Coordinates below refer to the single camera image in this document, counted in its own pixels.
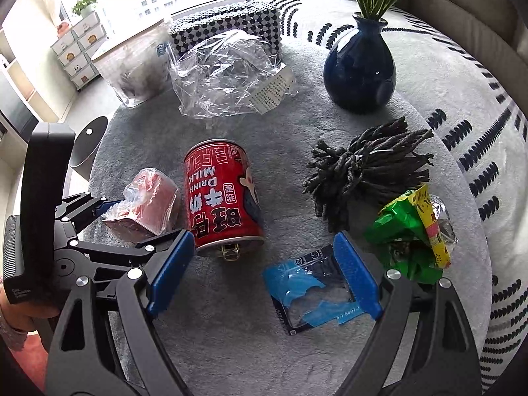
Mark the striped grey blanket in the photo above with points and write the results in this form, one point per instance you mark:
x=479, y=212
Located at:
x=453, y=90

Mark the clear lidded plastic container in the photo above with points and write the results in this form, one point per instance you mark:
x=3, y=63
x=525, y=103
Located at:
x=132, y=74

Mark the white animal-print drawer cabinet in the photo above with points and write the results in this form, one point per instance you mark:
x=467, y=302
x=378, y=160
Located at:
x=78, y=49

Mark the green snack wrapper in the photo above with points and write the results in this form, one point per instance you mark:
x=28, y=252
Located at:
x=396, y=222

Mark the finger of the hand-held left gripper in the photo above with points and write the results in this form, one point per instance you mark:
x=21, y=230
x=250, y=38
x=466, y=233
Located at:
x=109, y=205
x=140, y=249

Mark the person's left hand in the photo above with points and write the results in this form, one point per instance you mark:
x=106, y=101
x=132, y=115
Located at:
x=24, y=314

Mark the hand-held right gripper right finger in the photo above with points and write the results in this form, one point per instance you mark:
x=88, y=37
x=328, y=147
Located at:
x=357, y=268

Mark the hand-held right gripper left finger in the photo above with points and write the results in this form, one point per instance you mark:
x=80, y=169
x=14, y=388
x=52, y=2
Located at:
x=173, y=272

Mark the plastic-wrapped pink roll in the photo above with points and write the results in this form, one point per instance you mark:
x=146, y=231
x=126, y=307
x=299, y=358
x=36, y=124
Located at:
x=148, y=202

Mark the dark twig bundle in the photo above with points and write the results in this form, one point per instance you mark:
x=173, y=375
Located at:
x=363, y=169

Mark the dark blue vase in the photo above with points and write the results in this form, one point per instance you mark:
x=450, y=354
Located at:
x=354, y=74

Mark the studded tissue box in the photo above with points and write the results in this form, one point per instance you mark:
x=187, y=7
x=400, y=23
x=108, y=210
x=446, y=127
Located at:
x=247, y=24

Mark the clear plastic bag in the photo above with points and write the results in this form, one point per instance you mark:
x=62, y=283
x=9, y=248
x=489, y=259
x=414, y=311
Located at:
x=222, y=78

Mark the grey oval coffee table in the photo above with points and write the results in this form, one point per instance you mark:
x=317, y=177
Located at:
x=231, y=359

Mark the grey round trash bin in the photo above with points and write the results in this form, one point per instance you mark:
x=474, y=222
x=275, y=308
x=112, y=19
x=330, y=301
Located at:
x=88, y=144

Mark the olive leather sofa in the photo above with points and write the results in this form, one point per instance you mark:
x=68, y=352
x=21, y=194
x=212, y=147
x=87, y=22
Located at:
x=495, y=8

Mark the green potted plant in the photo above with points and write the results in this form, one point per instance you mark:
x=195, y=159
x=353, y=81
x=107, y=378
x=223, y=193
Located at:
x=88, y=2

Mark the red drink can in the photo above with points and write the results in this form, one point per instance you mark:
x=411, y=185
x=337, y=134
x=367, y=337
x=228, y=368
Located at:
x=218, y=198

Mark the blue torn wrapper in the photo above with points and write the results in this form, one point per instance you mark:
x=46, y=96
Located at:
x=288, y=284

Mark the white shelf unit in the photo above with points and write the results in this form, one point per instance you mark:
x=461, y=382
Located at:
x=24, y=78

